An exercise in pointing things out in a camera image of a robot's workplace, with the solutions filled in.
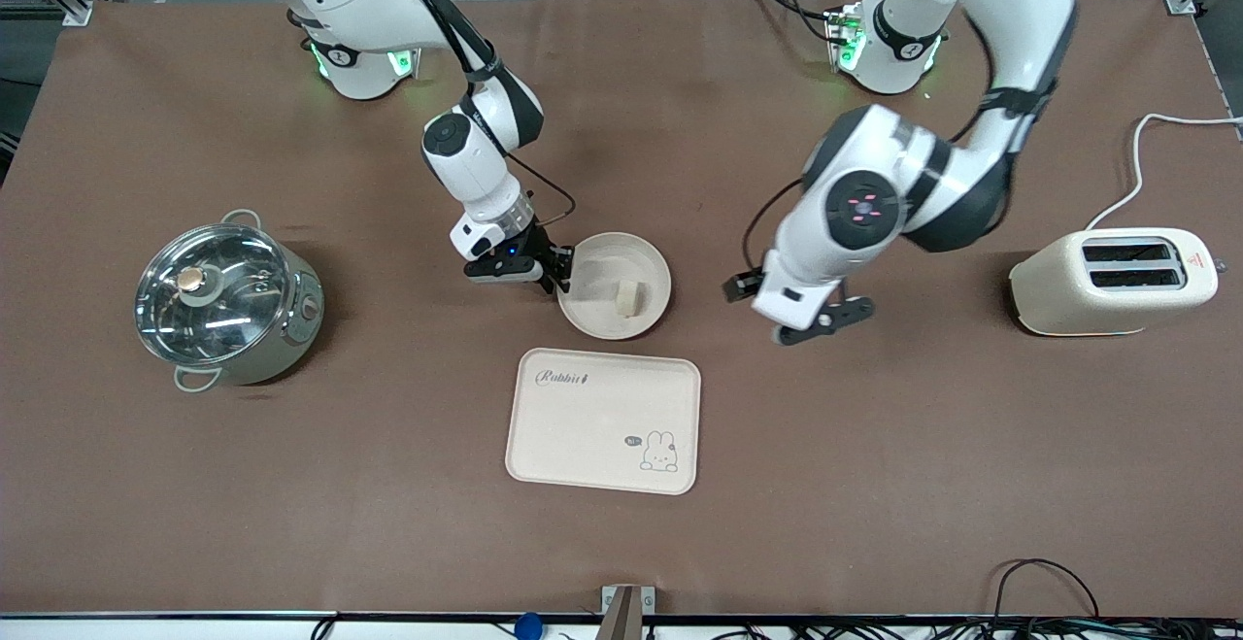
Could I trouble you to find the metal table edge bracket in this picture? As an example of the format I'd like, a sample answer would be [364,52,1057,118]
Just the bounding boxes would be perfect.
[599,584,657,640]

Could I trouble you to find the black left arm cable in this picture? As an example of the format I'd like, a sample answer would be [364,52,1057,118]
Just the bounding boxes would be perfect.
[741,4,1081,280]

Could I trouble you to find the black cable bundle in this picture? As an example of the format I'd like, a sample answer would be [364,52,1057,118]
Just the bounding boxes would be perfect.
[680,618,1243,640]

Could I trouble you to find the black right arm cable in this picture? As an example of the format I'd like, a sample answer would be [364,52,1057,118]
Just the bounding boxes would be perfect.
[384,0,578,231]

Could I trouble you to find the cream rabbit print tray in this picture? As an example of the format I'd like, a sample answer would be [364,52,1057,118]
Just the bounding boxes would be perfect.
[504,347,703,497]

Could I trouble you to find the cream two-slot toaster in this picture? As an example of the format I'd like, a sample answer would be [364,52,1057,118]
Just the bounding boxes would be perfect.
[1007,226,1227,338]

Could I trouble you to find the black looped floor cable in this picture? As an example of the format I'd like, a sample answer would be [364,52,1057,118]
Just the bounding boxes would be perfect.
[990,557,1104,622]

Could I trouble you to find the brown table cover cloth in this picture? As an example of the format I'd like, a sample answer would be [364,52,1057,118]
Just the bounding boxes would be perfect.
[0,0,1243,620]

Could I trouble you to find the cream round plate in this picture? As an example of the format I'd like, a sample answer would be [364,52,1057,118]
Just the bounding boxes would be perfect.
[555,231,674,342]

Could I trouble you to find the white toaster power cord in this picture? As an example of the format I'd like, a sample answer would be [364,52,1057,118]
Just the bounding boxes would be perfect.
[1084,113,1243,232]

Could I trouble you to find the steel electric cooking pot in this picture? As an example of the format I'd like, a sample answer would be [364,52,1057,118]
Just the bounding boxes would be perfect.
[134,209,326,394]

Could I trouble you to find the glass pot lid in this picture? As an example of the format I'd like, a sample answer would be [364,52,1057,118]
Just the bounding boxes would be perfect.
[134,223,293,365]

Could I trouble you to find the black left base cable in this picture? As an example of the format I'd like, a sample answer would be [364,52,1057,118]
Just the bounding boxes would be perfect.
[744,0,838,47]

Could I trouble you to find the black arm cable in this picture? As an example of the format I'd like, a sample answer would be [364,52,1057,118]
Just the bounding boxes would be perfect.
[384,0,578,231]
[741,4,1081,280]

